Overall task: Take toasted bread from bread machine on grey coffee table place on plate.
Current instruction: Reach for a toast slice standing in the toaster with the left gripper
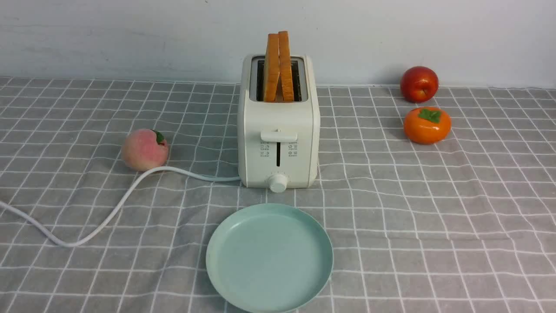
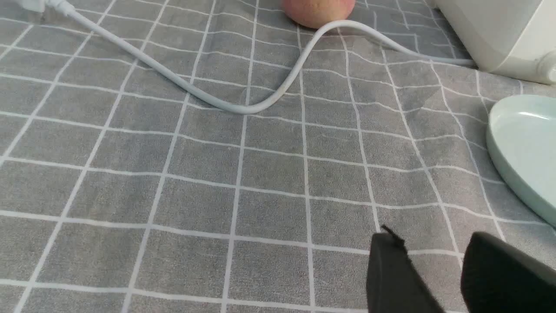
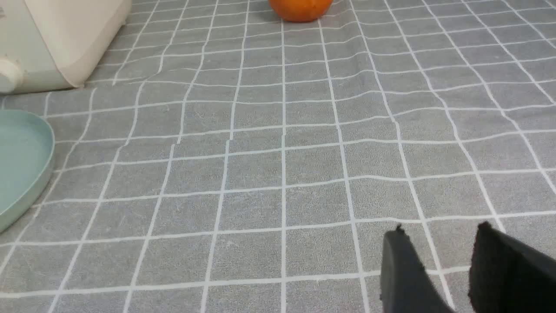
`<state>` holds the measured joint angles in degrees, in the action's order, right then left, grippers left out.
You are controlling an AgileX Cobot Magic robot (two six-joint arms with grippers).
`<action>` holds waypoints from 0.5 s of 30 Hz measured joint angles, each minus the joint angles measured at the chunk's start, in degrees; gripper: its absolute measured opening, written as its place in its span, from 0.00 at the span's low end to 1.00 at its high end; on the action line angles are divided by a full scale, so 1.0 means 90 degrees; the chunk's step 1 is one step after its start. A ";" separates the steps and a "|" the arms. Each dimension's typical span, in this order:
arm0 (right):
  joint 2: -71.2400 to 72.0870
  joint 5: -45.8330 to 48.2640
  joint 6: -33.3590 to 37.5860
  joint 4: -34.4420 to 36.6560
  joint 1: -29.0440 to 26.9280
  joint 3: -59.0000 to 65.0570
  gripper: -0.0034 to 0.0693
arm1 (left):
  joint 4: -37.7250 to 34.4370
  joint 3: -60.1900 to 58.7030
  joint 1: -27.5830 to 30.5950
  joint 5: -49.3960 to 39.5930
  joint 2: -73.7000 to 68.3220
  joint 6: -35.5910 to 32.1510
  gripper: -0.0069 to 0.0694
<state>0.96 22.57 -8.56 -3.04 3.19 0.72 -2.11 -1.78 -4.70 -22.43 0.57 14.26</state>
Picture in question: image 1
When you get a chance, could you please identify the toasted bread slice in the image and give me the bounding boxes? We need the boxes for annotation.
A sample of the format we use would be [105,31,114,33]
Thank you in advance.
[278,30,295,102]
[263,33,280,102]

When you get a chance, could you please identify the white two-slot toaster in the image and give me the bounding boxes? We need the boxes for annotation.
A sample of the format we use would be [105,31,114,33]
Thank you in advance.
[237,55,321,193]

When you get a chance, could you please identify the light green round plate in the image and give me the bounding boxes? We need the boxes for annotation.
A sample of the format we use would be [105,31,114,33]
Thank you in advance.
[206,203,334,313]

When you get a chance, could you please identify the pink peach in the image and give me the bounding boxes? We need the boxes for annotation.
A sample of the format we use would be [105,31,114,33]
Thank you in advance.
[122,129,169,172]

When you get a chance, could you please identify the orange persimmon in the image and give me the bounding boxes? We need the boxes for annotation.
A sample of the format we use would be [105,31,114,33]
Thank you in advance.
[403,107,452,145]

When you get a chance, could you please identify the red apple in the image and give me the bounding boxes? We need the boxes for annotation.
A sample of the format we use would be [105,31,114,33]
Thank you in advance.
[400,66,439,103]

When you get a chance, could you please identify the grey checked tablecloth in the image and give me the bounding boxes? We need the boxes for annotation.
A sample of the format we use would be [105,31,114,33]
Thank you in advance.
[0,77,556,313]

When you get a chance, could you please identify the white toaster power cord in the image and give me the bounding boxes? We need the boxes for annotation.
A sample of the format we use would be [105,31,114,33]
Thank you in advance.
[0,166,241,248]

